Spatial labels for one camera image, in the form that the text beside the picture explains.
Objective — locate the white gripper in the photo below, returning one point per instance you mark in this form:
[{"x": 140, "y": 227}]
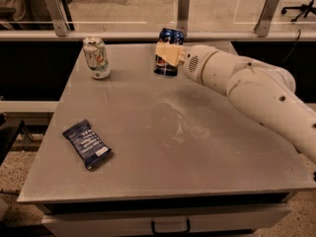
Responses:
[{"x": 197, "y": 62}]

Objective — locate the blue pepsi can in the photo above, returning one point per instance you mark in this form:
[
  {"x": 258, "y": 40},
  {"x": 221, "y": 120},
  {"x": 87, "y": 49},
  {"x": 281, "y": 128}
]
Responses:
[{"x": 169, "y": 39}]

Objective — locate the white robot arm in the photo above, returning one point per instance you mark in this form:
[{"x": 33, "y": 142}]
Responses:
[{"x": 260, "y": 91}]

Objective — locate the white green soda can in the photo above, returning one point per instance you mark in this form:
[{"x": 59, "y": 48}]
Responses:
[{"x": 96, "y": 57}]

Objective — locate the dark blue snack packet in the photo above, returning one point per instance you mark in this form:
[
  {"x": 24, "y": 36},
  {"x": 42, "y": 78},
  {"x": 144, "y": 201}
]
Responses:
[{"x": 87, "y": 143}]

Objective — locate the black office chair right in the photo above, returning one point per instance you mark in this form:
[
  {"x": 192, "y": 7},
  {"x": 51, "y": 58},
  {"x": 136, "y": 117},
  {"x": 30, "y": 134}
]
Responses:
[{"x": 304, "y": 10}]

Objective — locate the black side table edge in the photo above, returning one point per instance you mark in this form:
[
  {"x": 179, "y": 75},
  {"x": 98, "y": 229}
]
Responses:
[{"x": 9, "y": 130}]

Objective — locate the middle metal railing post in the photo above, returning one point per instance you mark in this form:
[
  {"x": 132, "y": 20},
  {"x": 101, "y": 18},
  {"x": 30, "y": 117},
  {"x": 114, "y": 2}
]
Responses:
[{"x": 183, "y": 16}]

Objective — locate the metal railing post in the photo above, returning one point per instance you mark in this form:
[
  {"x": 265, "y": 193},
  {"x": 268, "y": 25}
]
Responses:
[
  {"x": 263, "y": 25},
  {"x": 183, "y": 16},
  {"x": 57, "y": 18}
]

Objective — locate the right metal railing post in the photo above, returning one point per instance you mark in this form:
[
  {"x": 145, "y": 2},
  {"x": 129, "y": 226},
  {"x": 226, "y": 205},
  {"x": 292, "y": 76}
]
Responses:
[{"x": 263, "y": 25}]

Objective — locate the left metal railing post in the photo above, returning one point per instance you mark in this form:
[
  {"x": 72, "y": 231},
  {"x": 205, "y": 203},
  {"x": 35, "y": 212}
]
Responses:
[{"x": 57, "y": 18}]

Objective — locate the white drawer with black handle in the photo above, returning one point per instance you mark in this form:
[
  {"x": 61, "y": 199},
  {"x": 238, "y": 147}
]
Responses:
[{"x": 179, "y": 222}]

